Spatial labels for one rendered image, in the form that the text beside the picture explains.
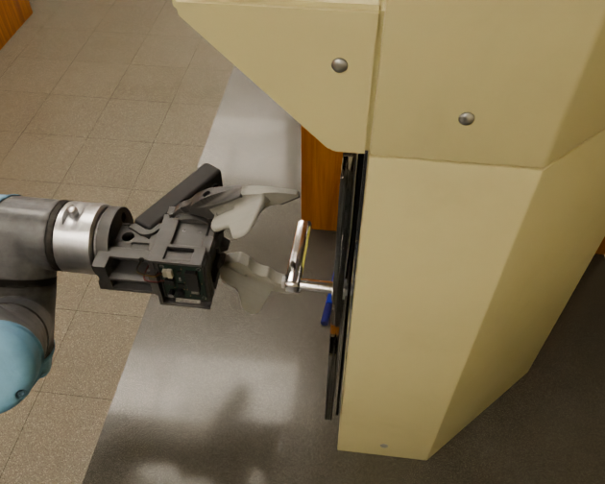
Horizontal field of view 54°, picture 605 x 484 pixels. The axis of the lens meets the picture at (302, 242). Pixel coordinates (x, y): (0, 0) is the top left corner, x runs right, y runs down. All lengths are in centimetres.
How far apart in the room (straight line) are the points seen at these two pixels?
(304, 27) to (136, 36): 321
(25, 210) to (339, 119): 38
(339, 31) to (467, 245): 19
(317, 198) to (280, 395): 31
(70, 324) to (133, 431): 135
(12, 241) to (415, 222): 41
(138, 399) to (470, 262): 51
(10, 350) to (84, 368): 151
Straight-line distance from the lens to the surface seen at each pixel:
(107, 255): 61
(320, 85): 36
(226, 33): 35
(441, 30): 34
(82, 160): 273
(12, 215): 66
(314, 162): 88
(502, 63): 35
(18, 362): 52
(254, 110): 124
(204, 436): 79
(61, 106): 310
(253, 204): 56
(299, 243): 60
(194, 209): 59
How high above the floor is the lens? 166
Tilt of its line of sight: 48 degrees down
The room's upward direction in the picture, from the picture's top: straight up
